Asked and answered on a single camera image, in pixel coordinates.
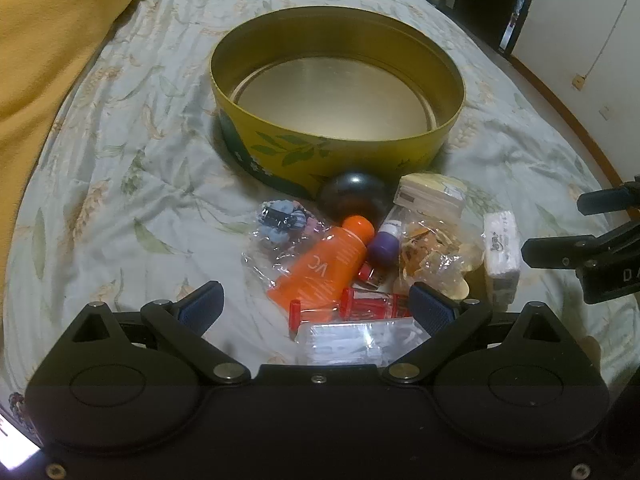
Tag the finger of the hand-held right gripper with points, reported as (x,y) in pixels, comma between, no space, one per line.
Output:
(600,202)
(555,254)

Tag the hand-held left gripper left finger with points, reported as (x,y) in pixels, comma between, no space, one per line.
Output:
(200,310)

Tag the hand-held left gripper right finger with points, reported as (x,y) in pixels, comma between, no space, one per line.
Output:
(432,310)

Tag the white pink rectangular packet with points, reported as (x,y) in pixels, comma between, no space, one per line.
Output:
(502,250)

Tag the large red clear lighter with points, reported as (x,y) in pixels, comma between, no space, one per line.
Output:
(375,305)

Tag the clear bag of rubber bands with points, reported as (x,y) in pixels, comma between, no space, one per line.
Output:
(425,252)

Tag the purple white small tube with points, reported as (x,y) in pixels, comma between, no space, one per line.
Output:
(384,251)

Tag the clear bag of cotton swabs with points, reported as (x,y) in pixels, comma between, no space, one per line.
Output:
(345,342)

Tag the slim red clear lighter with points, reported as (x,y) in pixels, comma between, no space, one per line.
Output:
(295,317)

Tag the pale yellow cartoon packet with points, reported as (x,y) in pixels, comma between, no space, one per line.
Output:
(430,195)

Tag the orange cosmetic tube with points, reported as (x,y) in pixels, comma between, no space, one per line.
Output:
(320,270)

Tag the round yellow floral tin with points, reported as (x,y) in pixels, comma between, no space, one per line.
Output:
(350,90)

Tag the small red lighter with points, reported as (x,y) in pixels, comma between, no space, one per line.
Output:
(369,274)

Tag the black glossy domed case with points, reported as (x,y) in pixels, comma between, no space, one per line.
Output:
(352,195)

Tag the floral bed quilt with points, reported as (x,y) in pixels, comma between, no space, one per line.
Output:
(150,110)

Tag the mustard yellow blanket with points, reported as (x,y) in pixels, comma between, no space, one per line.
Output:
(45,35)

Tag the wall switch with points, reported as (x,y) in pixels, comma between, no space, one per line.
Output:
(605,112)

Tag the wall socket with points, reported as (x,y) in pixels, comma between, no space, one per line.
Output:
(579,82)

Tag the black door frame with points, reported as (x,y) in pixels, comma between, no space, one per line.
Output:
(517,20)

